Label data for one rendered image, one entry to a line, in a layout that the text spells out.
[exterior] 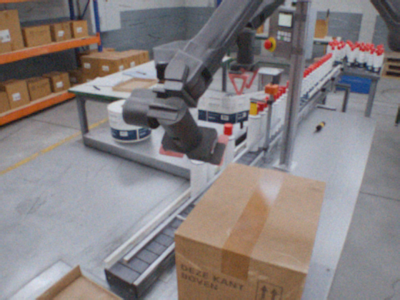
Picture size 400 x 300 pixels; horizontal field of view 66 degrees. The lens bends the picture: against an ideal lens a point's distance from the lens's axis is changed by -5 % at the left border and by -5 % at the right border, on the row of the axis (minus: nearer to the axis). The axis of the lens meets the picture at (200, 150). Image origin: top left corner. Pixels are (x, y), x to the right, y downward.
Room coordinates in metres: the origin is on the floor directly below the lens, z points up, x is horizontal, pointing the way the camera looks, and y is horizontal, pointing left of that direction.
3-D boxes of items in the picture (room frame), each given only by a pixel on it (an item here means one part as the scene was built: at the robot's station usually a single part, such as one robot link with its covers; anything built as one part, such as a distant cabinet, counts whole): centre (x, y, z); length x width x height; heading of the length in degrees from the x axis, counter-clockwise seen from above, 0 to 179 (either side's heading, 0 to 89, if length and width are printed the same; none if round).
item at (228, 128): (1.06, -0.10, 0.98); 0.05 x 0.05 x 0.20
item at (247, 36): (1.08, -0.14, 1.38); 0.07 x 0.06 x 0.07; 65
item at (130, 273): (1.26, -0.23, 0.86); 1.65 x 0.08 x 0.04; 149
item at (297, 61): (1.23, -0.37, 1.16); 0.04 x 0.04 x 0.67; 59
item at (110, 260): (1.04, -0.04, 0.91); 1.07 x 0.01 x 0.02; 149
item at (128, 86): (2.62, 0.54, 0.82); 0.34 x 0.24 x 0.03; 160
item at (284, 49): (1.31, -0.36, 1.38); 0.17 x 0.10 x 0.19; 24
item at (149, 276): (1.26, -0.23, 0.85); 1.65 x 0.11 x 0.05; 149
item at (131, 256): (1.00, -0.11, 0.96); 1.07 x 0.01 x 0.01; 149
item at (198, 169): (0.88, 0.00, 0.98); 0.05 x 0.05 x 0.20
